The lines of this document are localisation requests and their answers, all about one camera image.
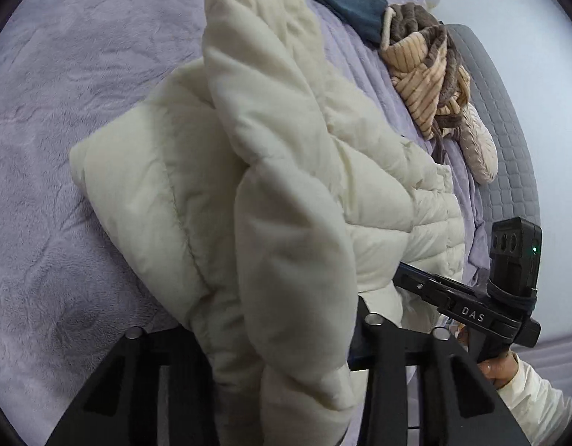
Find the cream quilted down jacket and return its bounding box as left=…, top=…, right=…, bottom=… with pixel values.
left=69, top=0, right=465, bottom=445

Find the right forearm white sleeve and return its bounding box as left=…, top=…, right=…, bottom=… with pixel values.
left=498, top=353, right=572, bottom=445

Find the person's right hand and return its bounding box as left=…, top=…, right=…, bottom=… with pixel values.
left=478, top=350, right=518, bottom=390

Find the grey quilted headboard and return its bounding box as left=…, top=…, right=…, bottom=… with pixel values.
left=447, top=24, right=541, bottom=230

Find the round cream pleated cushion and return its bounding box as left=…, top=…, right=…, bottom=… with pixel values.
left=458, top=103, right=498, bottom=185

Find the brown striped plush robe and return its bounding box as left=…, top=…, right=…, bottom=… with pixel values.
left=379, top=2, right=470, bottom=164

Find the purple textured bed blanket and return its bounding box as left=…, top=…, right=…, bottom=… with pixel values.
left=0, top=0, right=489, bottom=445

